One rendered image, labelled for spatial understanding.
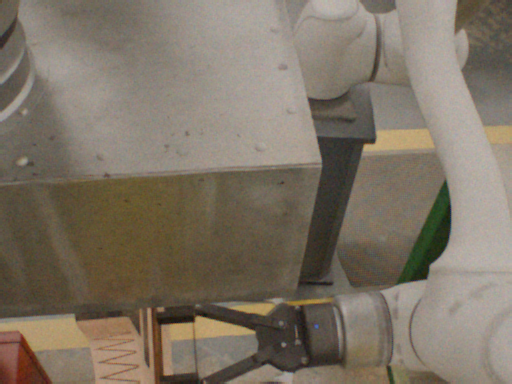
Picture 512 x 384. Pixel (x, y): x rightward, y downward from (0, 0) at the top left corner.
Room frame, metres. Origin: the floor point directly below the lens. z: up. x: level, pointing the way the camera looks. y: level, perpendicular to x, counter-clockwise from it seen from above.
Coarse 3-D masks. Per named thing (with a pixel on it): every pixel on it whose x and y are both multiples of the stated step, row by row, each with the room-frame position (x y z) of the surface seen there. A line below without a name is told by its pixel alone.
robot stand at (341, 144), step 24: (360, 96) 1.16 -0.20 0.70; (312, 120) 1.06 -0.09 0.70; (360, 120) 1.08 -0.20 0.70; (336, 144) 1.03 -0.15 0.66; (360, 144) 1.05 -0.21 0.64; (336, 168) 1.03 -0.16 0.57; (336, 192) 1.03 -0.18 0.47; (312, 216) 1.03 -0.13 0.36; (336, 216) 1.03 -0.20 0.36; (312, 240) 1.03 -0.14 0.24; (336, 240) 1.06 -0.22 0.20; (312, 264) 1.03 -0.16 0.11
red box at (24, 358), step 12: (0, 336) 0.47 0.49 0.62; (12, 336) 0.47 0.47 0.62; (0, 348) 0.44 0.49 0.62; (12, 348) 0.45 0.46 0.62; (24, 348) 0.46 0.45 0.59; (0, 360) 0.42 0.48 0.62; (12, 360) 0.42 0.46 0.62; (24, 360) 0.44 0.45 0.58; (36, 360) 0.47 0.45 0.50; (0, 372) 0.40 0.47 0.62; (12, 372) 0.40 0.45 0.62; (24, 372) 0.42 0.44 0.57; (36, 372) 0.45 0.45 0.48
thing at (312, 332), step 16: (288, 304) 0.35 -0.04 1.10; (320, 304) 0.35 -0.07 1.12; (288, 320) 0.33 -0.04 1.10; (304, 320) 0.32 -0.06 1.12; (320, 320) 0.32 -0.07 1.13; (336, 320) 0.32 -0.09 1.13; (256, 336) 0.31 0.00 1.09; (272, 336) 0.31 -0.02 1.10; (288, 336) 0.31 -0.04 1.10; (304, 336) 0.31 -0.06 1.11; (320, 336) 0.30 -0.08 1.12; (336, 336) 0.31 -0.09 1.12; (288, 352) 0.29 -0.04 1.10; (304, 352) 0.30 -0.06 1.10; (320, 352) 0.29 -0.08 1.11; (336, 352) 0.29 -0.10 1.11; (288, 368) 0.28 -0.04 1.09
